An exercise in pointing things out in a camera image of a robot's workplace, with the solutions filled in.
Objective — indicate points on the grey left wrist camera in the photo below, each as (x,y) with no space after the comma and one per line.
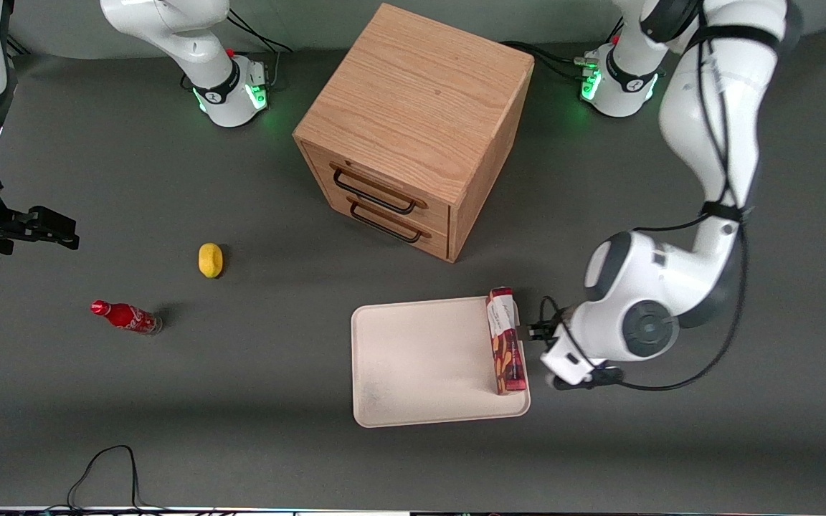
(571,358)

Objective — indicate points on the red cookie box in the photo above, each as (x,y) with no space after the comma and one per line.
(506,351)

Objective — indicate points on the wooden drawer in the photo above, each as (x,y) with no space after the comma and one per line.
(436,244)
(320,161)

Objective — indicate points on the white plastic tray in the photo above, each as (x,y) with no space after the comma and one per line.
(427,358)

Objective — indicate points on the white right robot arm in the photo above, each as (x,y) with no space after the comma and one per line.
(169,29)

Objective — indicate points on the red cola bottle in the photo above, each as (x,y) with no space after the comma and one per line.
(126,317)

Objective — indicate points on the yellow lemon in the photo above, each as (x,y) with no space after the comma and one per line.
(210,260)

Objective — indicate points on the wooden two-drawer cabinet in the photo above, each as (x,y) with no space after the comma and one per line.
(420,93)

